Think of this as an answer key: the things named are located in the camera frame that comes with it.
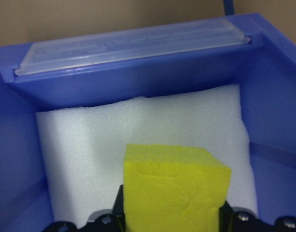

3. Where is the yellow foam block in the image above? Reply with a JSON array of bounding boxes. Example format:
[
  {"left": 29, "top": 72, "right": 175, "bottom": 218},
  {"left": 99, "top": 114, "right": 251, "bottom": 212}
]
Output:
[{"left": 123, "top": 143, "right": 232, "bottom": 232}]

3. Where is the white foam pad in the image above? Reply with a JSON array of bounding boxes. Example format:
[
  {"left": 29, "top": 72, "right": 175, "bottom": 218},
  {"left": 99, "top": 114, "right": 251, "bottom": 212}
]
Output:
[{"left": 35, "top": 83, "right": 257, "bottom": 223}]

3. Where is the blue plastic storage bin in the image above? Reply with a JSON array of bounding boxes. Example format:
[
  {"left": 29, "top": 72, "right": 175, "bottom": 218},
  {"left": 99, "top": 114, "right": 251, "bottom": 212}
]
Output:
[{"left": 0, "top": 12, "right": 296, "bottom": 232}]

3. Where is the clear plastic label holder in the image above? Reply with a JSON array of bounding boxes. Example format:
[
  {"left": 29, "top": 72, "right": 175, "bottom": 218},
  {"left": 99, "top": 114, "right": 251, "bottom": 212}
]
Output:
[{"left": 14, "top": 18, "right": 252, "bottom": 77}]

